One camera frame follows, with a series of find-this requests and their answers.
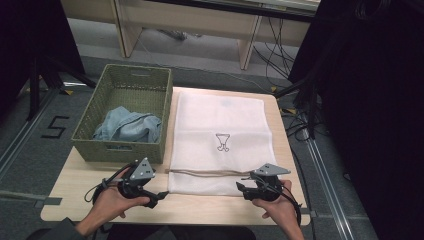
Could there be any bundle of black cables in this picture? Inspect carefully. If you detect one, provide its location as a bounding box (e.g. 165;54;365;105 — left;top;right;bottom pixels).
252;16;301;88

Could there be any right hand-held gripper cable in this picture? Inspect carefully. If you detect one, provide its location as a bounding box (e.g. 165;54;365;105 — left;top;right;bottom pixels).
241;173;303;227

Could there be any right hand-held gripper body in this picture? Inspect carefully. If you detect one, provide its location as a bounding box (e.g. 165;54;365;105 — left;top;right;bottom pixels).
248;162;292;202

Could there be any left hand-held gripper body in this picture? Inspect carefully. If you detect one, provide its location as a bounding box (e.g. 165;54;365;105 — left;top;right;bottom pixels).
116;157;157;201

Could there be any white mesh laundry bag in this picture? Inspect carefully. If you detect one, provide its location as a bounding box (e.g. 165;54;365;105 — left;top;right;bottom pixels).
165;91;279;198

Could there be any grey power strip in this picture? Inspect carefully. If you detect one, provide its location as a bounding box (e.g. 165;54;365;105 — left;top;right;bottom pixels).
157;28;203;42

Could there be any left hand-held gripper cable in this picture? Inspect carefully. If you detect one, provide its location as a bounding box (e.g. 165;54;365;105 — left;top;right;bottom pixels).
83;161;138;205

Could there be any black curtain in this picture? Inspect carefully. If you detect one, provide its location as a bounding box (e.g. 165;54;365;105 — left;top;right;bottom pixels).
0;0;87;116
288;0;424;240

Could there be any metal floor rail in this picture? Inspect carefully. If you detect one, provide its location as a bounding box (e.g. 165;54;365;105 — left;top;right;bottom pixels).
303;134;356;240

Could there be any light wooden desk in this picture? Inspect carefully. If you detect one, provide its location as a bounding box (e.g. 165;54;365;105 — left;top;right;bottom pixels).
59;0;322;71

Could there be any green woven basket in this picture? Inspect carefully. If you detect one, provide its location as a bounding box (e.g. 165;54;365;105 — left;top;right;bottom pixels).
70;63;174;165

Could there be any hand-held gripper cable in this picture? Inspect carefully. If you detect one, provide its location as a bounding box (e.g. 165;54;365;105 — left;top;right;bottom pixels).
241;173;303;227
83;161;138;205

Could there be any person's left hand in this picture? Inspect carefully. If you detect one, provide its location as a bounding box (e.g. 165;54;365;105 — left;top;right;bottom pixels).
87;166;152;231

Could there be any blue denim garment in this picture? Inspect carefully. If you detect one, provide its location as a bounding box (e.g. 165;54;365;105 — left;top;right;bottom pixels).
92;105;163;144

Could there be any person's right hand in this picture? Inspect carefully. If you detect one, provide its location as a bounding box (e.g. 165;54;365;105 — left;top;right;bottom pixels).
251;179;303;231

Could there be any black tripod stand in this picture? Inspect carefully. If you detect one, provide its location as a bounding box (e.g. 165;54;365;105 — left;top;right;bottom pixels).
274;74;322;140
26;54;98;122

